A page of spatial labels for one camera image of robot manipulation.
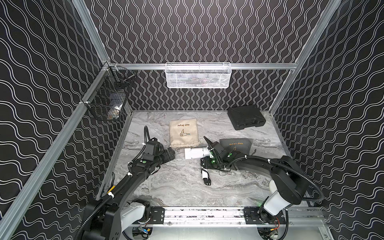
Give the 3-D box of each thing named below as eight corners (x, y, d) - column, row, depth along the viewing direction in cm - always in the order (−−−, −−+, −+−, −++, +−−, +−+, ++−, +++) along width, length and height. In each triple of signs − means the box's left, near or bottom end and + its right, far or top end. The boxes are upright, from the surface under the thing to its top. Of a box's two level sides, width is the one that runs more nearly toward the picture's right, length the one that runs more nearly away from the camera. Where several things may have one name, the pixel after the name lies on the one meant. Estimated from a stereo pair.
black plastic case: (236, 131, 110) (237, 126, 106) (226, 111, 123) (227, 106, 119) (264, 126, 113) (267, 121, 109) (252, 107, 126) (254, 102, 122)
